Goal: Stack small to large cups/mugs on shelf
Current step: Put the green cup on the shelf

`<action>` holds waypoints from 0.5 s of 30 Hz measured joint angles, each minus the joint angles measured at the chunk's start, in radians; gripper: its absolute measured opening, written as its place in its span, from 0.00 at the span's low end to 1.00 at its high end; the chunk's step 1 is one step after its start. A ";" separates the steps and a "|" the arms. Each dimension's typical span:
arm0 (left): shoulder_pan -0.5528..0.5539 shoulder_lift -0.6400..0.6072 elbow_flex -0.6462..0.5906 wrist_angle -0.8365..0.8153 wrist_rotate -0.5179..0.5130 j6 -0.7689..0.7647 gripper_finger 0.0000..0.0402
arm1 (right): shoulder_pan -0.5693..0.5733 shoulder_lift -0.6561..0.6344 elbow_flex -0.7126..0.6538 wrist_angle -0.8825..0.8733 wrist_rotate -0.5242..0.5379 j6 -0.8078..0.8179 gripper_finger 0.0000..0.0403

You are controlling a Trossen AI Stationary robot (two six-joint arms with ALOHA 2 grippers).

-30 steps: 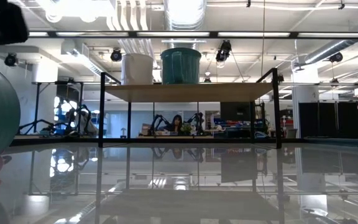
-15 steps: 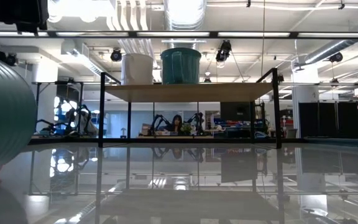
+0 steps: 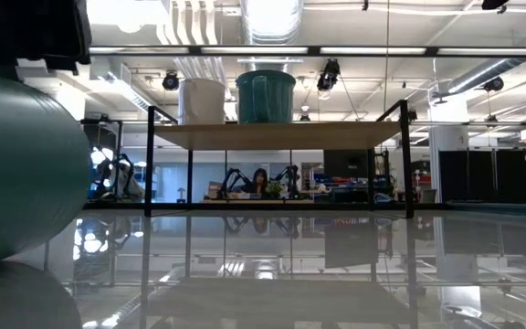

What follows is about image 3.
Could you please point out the large teal mug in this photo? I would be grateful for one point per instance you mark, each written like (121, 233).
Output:
(21, 164)

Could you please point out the white ceramic mug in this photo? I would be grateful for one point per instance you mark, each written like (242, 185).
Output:
(201, 102)

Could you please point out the medium teal ribbed mug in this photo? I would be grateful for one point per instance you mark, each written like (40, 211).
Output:
(265, 98)

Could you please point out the black background robot arm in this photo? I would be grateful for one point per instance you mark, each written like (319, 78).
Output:
(233, 176)
(290, 176)

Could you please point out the black ceiling spotlight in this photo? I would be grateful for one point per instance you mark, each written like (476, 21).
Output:
(171, 81)
(328, 75)
(494, 84)

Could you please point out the background robot station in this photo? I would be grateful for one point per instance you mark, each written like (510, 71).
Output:
(117, 176)

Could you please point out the person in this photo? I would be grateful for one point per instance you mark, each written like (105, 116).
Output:
(258, 183)

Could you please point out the flower bouquet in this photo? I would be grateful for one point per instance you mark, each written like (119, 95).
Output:
(274, 189)

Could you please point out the black display screen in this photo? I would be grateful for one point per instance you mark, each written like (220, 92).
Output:
(345, 163)

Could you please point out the black room partition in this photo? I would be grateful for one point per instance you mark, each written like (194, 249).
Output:
(496, 176)

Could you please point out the wooden shelf with black frame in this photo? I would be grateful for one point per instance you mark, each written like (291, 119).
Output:
(276, 135)

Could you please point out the overhead light bar frame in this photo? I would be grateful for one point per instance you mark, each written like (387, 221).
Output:
(313, 50)

